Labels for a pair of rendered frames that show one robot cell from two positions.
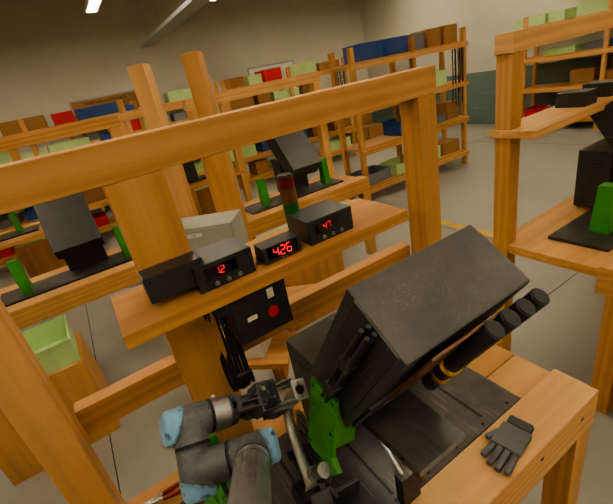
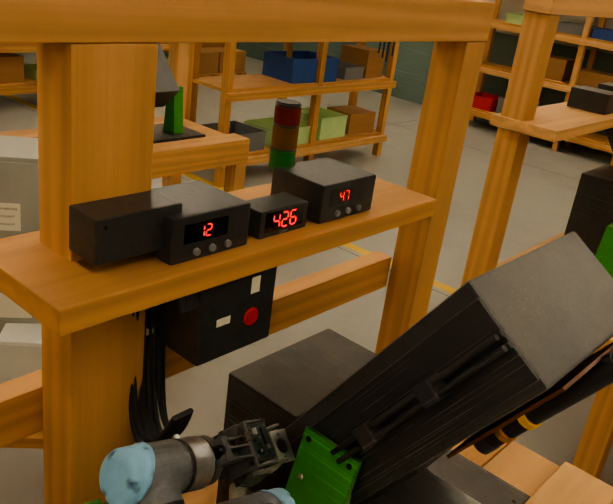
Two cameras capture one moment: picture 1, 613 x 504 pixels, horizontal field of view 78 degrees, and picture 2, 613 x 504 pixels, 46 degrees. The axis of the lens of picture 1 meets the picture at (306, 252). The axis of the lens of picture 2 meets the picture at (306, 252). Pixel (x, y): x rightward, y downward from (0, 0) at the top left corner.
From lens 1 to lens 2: 0.50 m
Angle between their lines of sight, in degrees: 22
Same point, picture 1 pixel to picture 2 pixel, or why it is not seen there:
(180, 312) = (146, 287)
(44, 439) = not seen: outside the picture
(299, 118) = (340, 23)
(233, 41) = not seen: outside the picture
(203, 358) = (108, 383)
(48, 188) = not seen: outside the picture
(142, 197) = (117, 79)
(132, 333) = (74, 308)
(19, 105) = not seen: outside the picture
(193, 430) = (170, 481)
